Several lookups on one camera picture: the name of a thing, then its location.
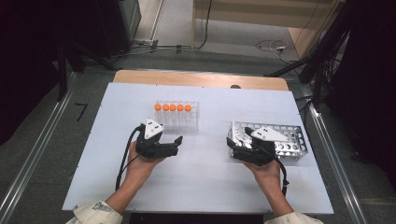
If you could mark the person's patterned sleeve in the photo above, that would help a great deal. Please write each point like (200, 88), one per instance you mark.
(93, 214)
(295, 219)

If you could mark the black metal stand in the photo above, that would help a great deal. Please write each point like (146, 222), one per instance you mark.
(62, 74)

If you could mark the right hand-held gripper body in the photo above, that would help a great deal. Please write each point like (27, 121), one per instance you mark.
(261, 152)

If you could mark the person's right hand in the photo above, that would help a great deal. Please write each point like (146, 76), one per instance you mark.
(269, 177)

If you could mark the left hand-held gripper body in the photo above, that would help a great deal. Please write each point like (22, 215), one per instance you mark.
(152, 149)

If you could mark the person's patterned left sleeve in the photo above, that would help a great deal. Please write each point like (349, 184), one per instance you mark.
(93, 214)

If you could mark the aluminium floor rail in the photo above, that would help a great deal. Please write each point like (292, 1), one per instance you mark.
(37, 146)
(330, 149)

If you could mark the black tripod stand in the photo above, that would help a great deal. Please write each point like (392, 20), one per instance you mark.
(317, 62)

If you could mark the perforated metal tube rack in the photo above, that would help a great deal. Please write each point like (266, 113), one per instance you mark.
(295, 147)

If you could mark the person's left hand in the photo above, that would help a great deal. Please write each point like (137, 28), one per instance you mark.
(140, 169)

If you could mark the clear acrylic tube rack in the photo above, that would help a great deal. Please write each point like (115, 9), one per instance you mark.
(186, 124)

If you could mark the black cabinet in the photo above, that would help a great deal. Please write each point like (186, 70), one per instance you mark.
(124, 25)

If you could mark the person's patterned right sleeve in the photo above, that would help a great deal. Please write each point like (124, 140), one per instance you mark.
(295, 219)

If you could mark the wooden table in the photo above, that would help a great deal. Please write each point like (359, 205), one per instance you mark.
(186, 79)

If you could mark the beige wooden furniture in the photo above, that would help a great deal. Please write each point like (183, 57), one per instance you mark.
(249, 14)

